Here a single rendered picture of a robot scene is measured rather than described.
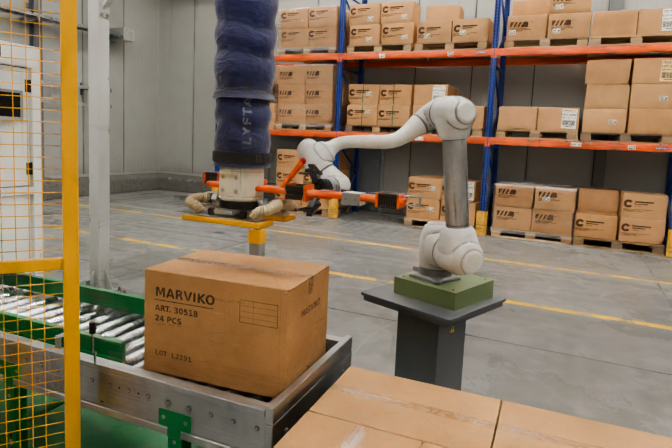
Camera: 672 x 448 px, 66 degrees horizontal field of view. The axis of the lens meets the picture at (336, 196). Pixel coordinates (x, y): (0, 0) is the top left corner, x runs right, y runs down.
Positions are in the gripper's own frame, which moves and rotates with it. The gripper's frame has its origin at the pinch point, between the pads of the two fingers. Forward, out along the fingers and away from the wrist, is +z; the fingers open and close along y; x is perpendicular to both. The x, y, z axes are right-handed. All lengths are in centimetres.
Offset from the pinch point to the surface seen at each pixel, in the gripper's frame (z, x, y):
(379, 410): 9, -37, 72
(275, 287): 18.7, 0.1, 31.8
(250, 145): 7.5, 18.3, -16.2
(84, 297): -24, 135, 68
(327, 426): 26, -24, 72
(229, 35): 12, 26, -55
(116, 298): -24, 113, 65
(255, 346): 19, 7, 54
